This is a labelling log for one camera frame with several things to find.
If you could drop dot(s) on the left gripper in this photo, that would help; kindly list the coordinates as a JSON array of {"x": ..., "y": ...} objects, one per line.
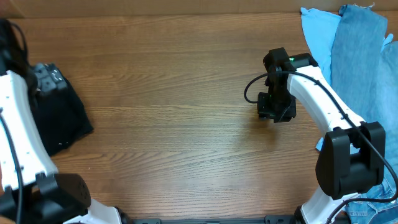
[{"x": 51, "y": 77}]

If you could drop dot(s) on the blue denim jeans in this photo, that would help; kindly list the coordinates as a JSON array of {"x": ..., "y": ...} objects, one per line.
[{"x": 364, "y": 70}]

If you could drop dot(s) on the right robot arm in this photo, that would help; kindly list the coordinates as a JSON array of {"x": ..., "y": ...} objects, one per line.
[{"x": 349, "y": 162}]

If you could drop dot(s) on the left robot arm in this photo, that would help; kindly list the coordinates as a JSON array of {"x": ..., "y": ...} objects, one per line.
[{"x": 34, "y": 191}]

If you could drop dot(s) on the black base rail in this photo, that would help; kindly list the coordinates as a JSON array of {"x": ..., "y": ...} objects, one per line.
[{"x": 211, "y": 221}]

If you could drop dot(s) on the light blue t-shirt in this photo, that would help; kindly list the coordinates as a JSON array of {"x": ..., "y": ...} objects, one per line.
[{"x": 319, "y": 29}]

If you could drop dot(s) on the black t-shirt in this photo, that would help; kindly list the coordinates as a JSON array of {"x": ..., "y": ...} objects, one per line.
[{"x": 61, "y": 120}]

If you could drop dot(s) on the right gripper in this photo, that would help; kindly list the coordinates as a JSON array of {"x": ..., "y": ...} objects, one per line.
[{"x": 274, "y": 111}]

